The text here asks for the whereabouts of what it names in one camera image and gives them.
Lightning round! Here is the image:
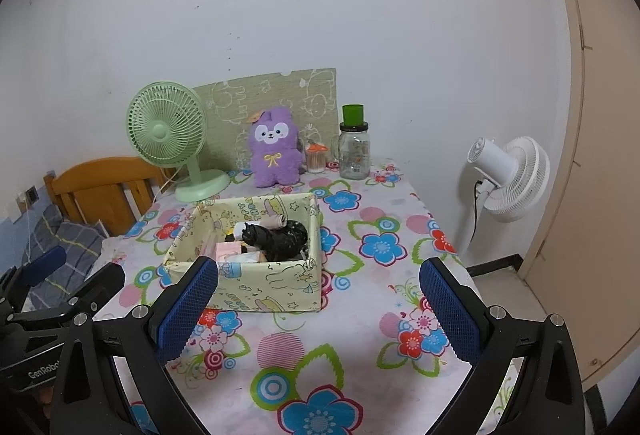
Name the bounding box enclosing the green patterned board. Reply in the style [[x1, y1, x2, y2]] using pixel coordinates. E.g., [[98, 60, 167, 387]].
[[192, 68, 337, 176]]

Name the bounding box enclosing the glass jar with green lid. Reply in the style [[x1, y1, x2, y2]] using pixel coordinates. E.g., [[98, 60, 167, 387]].
[[337, 104, 372, 180]]

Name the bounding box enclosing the pink packet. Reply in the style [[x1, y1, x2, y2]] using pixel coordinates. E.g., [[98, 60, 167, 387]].
[[216, 241, 247, 262]]

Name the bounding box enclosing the beige door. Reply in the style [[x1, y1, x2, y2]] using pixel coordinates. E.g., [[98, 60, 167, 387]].
[[520, 0, 640, 391]]

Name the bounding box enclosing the purple plush toy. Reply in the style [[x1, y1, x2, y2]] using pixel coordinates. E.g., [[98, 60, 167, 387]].
[[248, 106, 305, 188]]

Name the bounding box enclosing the yellow cartoon storage box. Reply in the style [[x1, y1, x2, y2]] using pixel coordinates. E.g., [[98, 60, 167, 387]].
[[164, 192, 323, 313]]

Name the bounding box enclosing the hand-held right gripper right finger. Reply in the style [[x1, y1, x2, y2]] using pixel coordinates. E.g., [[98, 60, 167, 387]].
[[419, 257, 586, 435]]

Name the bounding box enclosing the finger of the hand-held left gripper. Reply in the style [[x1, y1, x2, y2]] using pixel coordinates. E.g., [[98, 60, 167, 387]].
[[0, 246, 67, 316], [0, 262, 126, 329]]

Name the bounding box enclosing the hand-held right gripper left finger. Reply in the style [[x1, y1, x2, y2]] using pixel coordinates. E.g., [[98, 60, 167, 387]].
[[48, 256, 220, 435]]

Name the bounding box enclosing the black plastic bag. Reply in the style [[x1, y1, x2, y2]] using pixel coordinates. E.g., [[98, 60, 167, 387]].
[[243, 222, 282, 262], [277, 221, 309, 258]]

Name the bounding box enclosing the grey plaid bedding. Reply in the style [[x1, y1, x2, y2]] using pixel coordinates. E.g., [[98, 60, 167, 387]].
[[0, 202, 108, 311]]

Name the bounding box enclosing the yellow fan cable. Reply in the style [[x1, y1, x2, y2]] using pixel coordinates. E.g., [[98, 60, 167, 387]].
[[152, 168, 180, 206]]

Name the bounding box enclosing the green desk fan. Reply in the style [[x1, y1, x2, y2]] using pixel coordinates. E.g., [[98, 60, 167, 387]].
[[126, 82, 232, 203]]

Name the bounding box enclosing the wall socket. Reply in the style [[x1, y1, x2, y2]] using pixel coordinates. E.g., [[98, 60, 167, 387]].
[[15, 185, 40, 216]]

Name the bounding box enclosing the floral tablecloth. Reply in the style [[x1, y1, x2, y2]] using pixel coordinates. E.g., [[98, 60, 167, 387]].
[[92, 165, 523, 435]]

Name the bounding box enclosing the black fan cable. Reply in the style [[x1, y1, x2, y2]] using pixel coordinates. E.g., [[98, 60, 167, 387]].
[[470, 179, 485, 246]]

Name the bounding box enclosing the white standing fan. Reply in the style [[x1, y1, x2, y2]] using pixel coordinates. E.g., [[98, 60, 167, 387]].
[[457, 136, 551, 261]]

